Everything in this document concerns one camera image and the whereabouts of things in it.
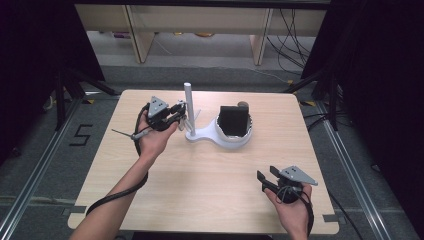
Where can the brown round disc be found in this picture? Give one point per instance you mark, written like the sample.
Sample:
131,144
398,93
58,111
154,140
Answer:
243,103

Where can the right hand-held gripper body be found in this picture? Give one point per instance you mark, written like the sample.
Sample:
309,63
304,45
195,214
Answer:
295,176

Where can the light wooden desk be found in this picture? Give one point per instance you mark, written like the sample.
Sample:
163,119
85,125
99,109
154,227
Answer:
200,18

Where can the black curtain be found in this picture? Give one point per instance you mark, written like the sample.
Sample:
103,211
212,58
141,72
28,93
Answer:
30,50
383,83

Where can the white tree-shaped key stand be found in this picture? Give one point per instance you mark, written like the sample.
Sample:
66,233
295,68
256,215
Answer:
190,100

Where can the black metal stand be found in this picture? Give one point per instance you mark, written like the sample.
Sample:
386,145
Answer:
333,103
60,100

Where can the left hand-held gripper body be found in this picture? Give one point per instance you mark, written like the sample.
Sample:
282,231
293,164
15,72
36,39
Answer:
157,108

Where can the grey tape strip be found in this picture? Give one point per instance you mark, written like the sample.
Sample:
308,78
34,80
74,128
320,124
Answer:
75,210
330,218

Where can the aluminium floor rail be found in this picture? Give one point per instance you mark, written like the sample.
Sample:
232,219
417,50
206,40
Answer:
353,166
36,170

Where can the person's right hand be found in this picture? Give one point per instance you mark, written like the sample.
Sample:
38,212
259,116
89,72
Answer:
296,215

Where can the yellow object under desk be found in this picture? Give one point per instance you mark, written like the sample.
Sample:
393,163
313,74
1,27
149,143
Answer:
204,34

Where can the black wallet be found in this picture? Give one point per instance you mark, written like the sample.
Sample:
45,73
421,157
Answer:
234,120

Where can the person's left hand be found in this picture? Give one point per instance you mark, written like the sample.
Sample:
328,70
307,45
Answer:
151,143

